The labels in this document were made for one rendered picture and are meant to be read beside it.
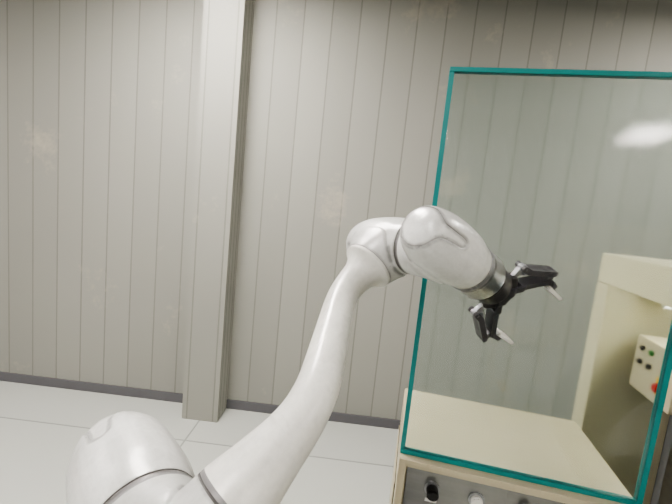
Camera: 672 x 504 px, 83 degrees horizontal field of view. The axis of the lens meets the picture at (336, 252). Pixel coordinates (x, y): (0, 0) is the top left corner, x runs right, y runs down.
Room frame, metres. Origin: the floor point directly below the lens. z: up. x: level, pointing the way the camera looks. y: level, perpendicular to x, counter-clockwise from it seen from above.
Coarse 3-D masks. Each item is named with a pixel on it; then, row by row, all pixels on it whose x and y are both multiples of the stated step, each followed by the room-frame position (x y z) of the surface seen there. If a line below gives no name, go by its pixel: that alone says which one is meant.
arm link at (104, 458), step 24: (96, 432) 0.49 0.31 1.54; (120, 432) 0.48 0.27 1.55; (144, 432) 0.48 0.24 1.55; (168, 432) 0.52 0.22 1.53; (72, 456) 0.47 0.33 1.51; (96, 456) 0.44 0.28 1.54; (120, 456) 0.44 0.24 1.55; (144, 456) 0.44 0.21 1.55; (168, 456) 0.45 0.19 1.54; (72, 480) 0.44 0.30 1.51; (96, 480) 0.41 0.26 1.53; (120, 480) 0.41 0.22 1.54
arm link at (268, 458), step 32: (384, 224) 0.71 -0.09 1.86; (352, 256) 0.70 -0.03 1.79; (384, 256) 0.68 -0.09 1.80; (352, 288) 0.66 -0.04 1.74; (320, 320) 0.59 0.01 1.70; (320, 352) 0.52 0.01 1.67; (320, 384) 0.47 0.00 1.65; (288, 416) 0.44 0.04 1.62; (320, 416) 0.45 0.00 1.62; (256, 448) 0.41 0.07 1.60; (288, 448) 0.41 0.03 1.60; (224, 480) 0.38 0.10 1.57; (256, 480) 0.38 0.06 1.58; (288, 480) 0.40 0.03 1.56
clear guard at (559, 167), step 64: (448, 128) 0.91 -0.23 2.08; (512, 128) 0.88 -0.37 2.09; (576, 128) 0.86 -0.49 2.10; (640, 128) 0.83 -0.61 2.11; (448, 192) 0.91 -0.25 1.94; (512, 192) 0.88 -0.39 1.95; (576, 192) 0.85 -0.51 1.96; (640, 192) 0.83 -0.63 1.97; (512, 256) 0.88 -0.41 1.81; (576, 256) 0.85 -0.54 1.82; (640, 256) 0.82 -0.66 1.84; (448, 320) 0.90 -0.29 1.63; (512, 320) 0.87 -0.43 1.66; (576, 320) 0.84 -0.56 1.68; (640, 320) 0.82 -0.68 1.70; (448, 384) 0.90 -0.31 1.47; (512, 384) 0.87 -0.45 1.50; (576, 384) 0.84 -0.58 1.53; (640, 384) 0.81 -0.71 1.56; (448, 448) 0.89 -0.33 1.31; (512, 448) 0.86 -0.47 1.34; (576, 448) 0.83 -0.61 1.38; (640, 448) 0.81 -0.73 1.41
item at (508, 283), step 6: (510, 276) 0.69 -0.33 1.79; (516, 276) 0.71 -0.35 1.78; (504, 282) 0.67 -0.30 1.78; (510, 282) 0.68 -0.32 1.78; (516, 282) 0.71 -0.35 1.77; (504, 288) 0.67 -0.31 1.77; (510, 288) 0.68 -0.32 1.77; (498, 294) 0.67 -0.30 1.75; (504, 294) 0.68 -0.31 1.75; (480, 300) 0.69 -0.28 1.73; (486, 300) 0.68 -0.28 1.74; (492, 300) 0.68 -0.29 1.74; (498, 300) 0.68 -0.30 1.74; (504, 300) 0.73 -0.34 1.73; (486, 306) 0.72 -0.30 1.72; (492, 306) 0.72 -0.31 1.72
